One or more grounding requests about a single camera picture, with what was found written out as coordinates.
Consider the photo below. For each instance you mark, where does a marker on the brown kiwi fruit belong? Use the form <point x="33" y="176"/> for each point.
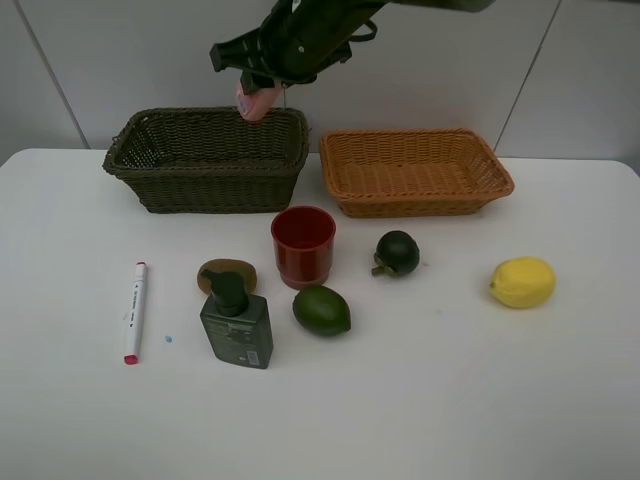
<point x="244" y="269"/>

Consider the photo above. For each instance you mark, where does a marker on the pink dish soap bottle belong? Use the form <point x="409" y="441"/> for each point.
<point x="253" y="107"/>

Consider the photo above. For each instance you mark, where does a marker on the dark brown wicker basket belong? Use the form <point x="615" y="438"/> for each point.
<point x="210" y="160"/>

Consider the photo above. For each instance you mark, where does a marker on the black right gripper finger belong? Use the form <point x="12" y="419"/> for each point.
<point x="252" y="83"/>

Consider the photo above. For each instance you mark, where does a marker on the dark green mangosteen fruit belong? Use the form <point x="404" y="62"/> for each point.
<point x="396" y="254"/>

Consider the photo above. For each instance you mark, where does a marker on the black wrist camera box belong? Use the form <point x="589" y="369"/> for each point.
<point x="243" y="53"/>

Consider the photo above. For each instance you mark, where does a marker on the red plastic cup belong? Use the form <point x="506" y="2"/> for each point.
<point x="303" y="238"/>

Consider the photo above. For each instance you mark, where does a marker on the orange wicker basket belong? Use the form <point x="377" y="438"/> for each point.
<point x="411" y="173"/>

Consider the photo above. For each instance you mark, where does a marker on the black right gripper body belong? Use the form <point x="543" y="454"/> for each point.
<point x="297" y="39"/>

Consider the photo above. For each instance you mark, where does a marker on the yellow lemon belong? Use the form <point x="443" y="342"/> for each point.
<point x="522" y="283"/>

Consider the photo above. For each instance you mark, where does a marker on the white marker with red caps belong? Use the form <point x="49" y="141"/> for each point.
<point x="135" y="317"/>

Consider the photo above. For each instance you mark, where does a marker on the dark green pump bottle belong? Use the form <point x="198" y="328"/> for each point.
<point x="237" y="323"/>

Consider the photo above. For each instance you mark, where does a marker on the green lime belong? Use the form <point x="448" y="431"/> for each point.
<point x="322" y="311"/>

